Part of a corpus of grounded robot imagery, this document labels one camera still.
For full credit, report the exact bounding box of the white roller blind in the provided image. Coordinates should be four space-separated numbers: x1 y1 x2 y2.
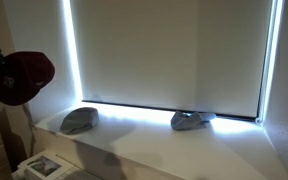
69 0 274 120

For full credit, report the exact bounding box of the white box lower left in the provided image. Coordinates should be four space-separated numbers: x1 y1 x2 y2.
16 150 74 180

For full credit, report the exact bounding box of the crumpled gray cap with strap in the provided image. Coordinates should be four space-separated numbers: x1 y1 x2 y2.
170 110 217 132

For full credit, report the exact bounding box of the rounded gray cap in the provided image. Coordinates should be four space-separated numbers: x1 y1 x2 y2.
59 106 100 136

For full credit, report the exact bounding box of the maroon cap with logo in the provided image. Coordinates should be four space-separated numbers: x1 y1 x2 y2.
0 50 56 107

